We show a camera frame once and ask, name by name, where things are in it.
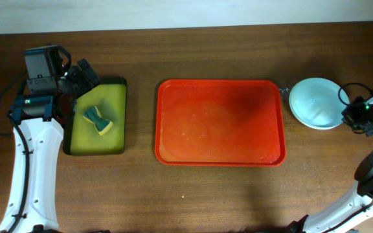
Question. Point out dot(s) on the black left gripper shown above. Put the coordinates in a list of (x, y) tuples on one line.
[(80, 77)]

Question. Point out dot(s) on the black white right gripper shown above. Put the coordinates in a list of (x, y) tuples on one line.
[(357, 106)]

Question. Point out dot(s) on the yellow green scrub sponge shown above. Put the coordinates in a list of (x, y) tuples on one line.
[(93, 115)]

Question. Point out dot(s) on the light blue plate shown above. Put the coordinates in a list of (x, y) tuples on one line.
[(318, 101)]

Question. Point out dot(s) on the pale green plate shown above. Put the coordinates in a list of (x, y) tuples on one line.
[(331, 126)]

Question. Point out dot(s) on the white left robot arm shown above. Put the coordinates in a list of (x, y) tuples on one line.
[(39, 121)]

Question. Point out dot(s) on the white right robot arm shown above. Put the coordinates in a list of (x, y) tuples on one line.
[(355, 206)]

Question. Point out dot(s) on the red plastic tray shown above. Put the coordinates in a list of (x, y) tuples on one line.
[(203, 122)]

